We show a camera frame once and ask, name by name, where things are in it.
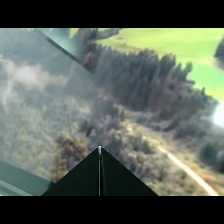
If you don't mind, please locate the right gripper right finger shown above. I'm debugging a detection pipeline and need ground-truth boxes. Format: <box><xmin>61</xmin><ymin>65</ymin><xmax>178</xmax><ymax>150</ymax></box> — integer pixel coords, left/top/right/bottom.
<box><xmin>99</xmin><ymin>146</ymin><xmax>158</xmax><ymax>197</ymax></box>

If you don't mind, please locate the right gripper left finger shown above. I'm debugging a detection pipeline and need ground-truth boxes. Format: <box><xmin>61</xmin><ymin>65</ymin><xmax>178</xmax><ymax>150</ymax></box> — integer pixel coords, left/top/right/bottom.
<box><xmin>42</xmin><ymin>146</ymin><xmax>101</xmax><ymax>197</ymax></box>

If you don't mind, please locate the pale green shirt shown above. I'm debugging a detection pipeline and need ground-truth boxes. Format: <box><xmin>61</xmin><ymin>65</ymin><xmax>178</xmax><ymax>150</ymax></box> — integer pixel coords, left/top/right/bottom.
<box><xmin>0</xmin><ymin>159</ymin><xmax>55</xmax><ymax>197</ymax></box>

